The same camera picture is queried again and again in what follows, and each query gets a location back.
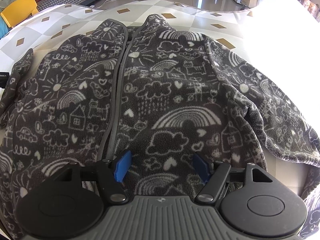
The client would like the dark grey doodle fleece jacket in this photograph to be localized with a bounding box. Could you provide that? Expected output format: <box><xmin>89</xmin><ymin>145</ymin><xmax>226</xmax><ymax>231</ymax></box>
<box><xmin>1</xmin><ymin>15</ymin><xmax>319</xmax><ymax>239</ymax></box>

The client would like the yellow plastic chair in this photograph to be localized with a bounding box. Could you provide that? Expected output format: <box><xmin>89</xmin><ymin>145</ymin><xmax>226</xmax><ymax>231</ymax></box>
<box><xmin>1</xmin><ymin>0</ymin><xmax>39</xmax><ymax>28</ymax></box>

